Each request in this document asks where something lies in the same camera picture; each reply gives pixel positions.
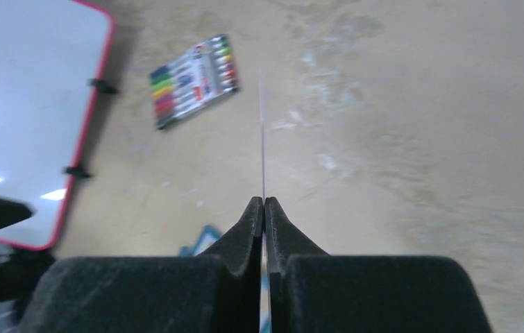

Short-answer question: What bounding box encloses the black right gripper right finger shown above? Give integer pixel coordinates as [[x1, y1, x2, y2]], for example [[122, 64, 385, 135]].
[[264, 197, 491, 332]]

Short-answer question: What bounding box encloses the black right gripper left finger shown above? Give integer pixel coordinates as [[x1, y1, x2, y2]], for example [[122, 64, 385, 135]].
[[17, 197, 263, 332]]

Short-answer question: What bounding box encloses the blue card holder wallet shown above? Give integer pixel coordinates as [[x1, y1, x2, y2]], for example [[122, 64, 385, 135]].
[[178, 225, 222, 257]]

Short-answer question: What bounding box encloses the small black clip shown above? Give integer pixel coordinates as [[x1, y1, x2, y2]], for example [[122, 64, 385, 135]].
[[89, 78, 119, 95], [62, 166, 92, 180]]

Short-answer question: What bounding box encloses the pack of coloured markers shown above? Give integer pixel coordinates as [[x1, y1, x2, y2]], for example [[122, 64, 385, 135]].
[[149, 34, 239, 130]]

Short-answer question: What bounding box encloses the whiteboard with pink frame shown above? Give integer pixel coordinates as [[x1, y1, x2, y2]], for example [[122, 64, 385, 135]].
[[0, 1, 115, 250]]

